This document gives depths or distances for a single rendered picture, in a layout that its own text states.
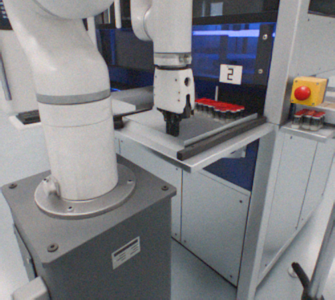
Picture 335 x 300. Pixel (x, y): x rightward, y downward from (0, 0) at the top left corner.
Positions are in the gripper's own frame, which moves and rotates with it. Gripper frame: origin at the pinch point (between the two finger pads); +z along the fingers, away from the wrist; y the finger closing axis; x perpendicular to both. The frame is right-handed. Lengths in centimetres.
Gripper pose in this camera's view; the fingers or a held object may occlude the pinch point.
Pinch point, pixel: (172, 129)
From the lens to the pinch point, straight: 62.3
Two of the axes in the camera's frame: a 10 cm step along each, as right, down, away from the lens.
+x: -7.2, 2.7, -6.4
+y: -6.9, -2.7, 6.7
